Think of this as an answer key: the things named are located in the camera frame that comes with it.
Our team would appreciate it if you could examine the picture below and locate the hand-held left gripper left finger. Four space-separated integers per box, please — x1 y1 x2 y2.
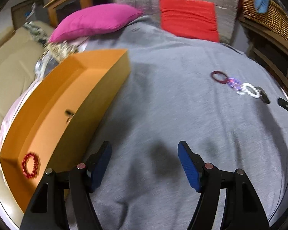
19 141 112 230

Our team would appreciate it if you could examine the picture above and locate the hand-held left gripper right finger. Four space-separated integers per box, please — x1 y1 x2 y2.
178 141 270 230

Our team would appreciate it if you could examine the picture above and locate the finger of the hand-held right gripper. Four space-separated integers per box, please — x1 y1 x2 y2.
278 97 288 116

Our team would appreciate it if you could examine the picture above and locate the dark bracelet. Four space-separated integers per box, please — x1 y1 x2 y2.
257 86 270 104

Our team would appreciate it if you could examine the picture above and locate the white bead bracelet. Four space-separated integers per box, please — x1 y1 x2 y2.
238 83 261 99

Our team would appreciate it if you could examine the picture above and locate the purple bead bracelet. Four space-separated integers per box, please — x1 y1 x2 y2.
227 78 242 92

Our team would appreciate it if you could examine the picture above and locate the maroon ring bracelet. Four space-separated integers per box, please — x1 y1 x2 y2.
211 71 228 85

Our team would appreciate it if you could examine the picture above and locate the orange cardboard box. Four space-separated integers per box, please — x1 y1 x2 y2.
0 48 131 214

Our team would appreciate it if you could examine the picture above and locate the small black jewelry piece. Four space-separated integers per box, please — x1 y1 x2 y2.
64 110 75 124

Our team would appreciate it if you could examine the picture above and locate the grey blanket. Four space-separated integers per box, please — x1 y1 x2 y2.
67 16 288 230

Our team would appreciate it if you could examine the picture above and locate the wicker basket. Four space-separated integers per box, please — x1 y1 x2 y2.
239 0 288 45

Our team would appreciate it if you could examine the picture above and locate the silvery plastic bag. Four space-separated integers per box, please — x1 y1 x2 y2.
35 53 60 77

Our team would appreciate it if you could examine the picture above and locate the leopard print cloth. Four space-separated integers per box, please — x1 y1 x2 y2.
47 42 78 60

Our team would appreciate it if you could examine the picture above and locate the red pillow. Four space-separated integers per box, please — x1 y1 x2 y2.
159 0 220 42

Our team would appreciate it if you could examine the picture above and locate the beige leather sofa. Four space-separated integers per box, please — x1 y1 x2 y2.
0 20 55 223

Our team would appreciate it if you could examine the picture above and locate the magenta pillow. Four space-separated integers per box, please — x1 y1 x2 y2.
49 4 143 43

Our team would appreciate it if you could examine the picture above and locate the black and white patterned cloth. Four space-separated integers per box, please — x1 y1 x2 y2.
23 21 50 45

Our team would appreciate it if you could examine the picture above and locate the brown door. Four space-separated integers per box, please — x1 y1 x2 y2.
11 0 44 28

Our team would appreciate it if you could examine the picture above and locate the red bead bracelet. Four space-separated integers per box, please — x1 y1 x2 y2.
22 152 41 179

